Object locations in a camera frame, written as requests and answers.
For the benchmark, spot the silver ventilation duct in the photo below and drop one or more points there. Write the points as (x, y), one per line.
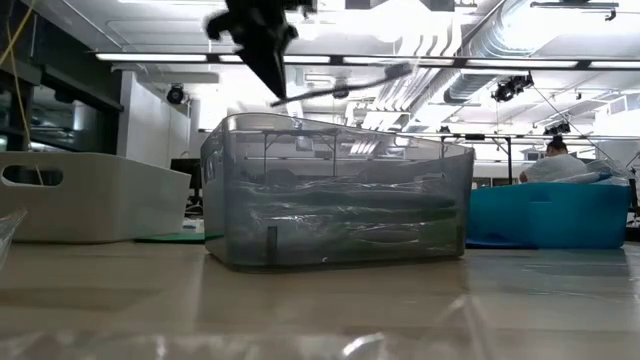
(470, 85)

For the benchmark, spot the black ceiling spotlight cluster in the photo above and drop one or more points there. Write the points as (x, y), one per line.
(557, 130)
(507, 90)

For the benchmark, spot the white plastic bin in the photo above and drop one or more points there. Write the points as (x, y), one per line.
(125, 200)

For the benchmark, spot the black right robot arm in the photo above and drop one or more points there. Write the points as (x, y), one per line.
(635, 210)

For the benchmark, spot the blue bin lid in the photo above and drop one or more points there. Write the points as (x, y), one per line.
(495, 245)

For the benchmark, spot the blue toothbrush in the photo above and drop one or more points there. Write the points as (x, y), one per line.
(585, 177)
(617, 172)

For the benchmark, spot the smoky grey clear bin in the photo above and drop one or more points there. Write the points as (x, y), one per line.
(220, 150)

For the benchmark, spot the teal plastic bin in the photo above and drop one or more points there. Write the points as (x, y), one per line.
(550, 215)

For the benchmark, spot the long ceiling light strip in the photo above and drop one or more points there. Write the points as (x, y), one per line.
(400, 61)

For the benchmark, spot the black monitor on stand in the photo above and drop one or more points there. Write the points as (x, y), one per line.
(187, 172)

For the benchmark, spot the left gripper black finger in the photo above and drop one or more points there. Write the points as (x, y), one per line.
(245, 40)
(280, 50)

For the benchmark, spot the person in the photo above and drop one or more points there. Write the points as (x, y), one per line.
(550, 167)

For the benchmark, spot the green bin lid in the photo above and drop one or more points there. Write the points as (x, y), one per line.
(170, 239)

